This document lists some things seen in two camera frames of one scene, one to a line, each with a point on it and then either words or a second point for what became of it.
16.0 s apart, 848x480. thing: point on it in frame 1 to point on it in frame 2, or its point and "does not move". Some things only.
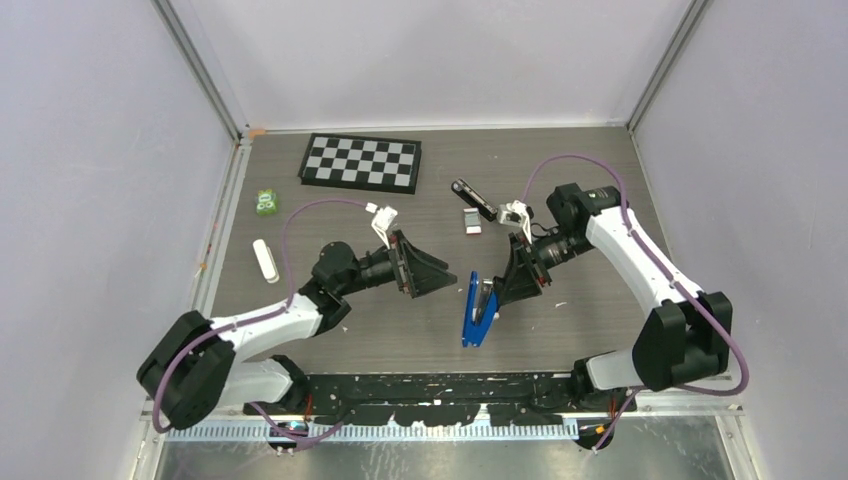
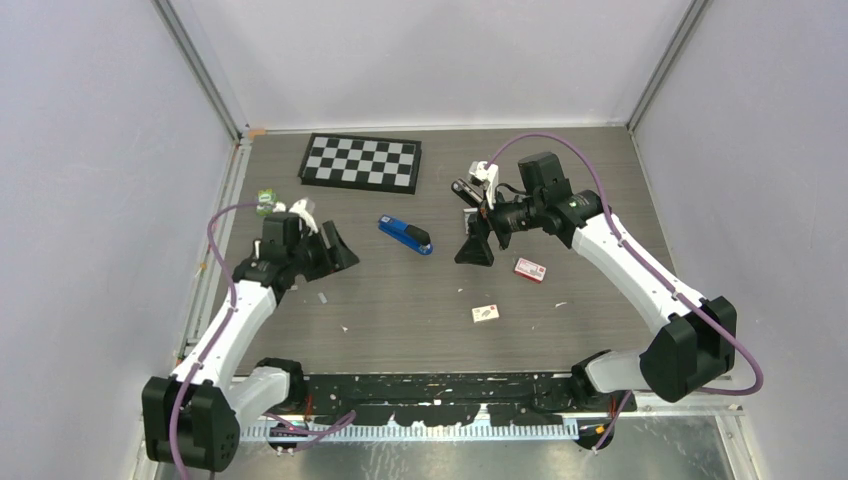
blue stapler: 480,310 to 411,236
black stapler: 466,191 does not move
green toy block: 266,202 does not move
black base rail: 442,399 does not move
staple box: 472,220 does not move
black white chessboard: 361,162 does not move
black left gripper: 423,273 to 335,258
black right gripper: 521,274 to 477,249
